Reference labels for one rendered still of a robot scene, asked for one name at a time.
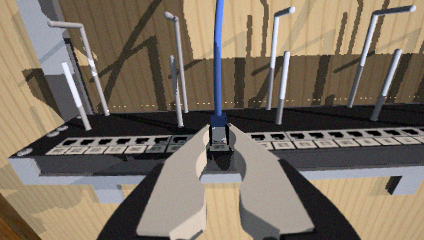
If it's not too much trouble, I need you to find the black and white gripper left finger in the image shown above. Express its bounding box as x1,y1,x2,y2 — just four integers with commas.
96,124,212,240

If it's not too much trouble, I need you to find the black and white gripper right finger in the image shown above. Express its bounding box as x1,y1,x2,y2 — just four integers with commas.
225,123,361,240

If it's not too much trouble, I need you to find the white and blue network cable plug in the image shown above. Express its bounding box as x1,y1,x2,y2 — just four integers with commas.
210,112,226,142

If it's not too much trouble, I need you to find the grey network port rack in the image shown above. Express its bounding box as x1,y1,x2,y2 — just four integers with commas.
7,0,424,203

